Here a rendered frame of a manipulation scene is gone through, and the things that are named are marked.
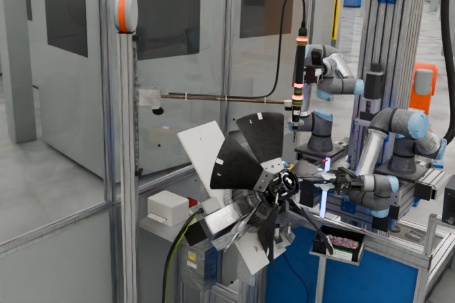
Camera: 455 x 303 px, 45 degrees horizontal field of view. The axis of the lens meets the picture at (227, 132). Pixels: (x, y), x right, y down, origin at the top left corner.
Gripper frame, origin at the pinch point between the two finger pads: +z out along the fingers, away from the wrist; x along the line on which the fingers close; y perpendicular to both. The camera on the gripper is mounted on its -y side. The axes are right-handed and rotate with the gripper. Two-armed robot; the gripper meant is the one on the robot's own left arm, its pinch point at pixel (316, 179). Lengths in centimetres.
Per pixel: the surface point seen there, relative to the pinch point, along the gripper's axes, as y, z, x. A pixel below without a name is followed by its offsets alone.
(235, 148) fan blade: 17.8, 36.9, -23.2
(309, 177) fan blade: 0.0, 3.4, -0.8
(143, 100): 0, 76, -36
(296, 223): 2.5, 7.6, 22.4
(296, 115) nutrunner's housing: 1.8, 11.8, -31.6
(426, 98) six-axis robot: -340, -172, 89
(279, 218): 4.0, 15.4, 19.0
